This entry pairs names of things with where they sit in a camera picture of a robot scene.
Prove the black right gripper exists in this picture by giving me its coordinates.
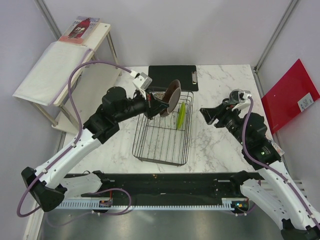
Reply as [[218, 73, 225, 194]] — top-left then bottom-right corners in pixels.
[[199, 101, 249, 147]]

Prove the red floral plate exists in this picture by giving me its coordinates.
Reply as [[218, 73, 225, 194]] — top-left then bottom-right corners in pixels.
[[160, 79, 182, 118]]

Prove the lime green plate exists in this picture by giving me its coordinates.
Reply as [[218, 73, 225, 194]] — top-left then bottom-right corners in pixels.
[[176, 101, 186, 130]]

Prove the dark wire dish rack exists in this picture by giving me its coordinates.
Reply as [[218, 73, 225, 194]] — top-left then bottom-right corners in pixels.
[[132, 91, 194, 167]]

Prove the dark green mug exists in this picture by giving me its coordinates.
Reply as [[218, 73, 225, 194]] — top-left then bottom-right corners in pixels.
[[222, 89, 244, 106]]

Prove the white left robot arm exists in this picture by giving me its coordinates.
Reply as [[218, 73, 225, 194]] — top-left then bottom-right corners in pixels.
[[21, 86, 169, 212]]

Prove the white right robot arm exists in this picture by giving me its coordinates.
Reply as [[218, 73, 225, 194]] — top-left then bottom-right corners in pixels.
[[199, 97, 320, 240]]

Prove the patterned ceramic bowl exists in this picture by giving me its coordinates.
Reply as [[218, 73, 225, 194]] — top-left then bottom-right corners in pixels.
[[153, 91, 165, 101]]

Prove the black clipboard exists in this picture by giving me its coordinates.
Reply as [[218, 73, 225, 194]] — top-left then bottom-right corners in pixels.
[[148, 65, 199, 92]]

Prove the white two-tier shelf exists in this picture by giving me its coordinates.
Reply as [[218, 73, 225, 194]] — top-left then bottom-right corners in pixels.
[[31, 22, 121, 134]]

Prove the Little Women book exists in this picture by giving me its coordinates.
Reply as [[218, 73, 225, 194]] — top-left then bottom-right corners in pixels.
[[268, 139, 285, 156]]

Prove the red folder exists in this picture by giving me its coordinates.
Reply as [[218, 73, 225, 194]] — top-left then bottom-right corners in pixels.
[[261, 59, 320, 134]]

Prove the red illustrated book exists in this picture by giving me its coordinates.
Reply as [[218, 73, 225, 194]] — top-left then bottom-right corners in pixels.
[[58, 16, 101, 45]]

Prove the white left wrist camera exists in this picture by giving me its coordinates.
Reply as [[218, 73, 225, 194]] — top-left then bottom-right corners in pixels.
[[130, 70, 152, 94]]

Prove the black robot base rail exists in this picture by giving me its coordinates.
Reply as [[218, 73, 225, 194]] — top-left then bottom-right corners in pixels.
[[67, 170, 261, 208]]

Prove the white slotted cable duct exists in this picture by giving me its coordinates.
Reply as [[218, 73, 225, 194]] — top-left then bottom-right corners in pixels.
[[56, 197, 235, 211]]

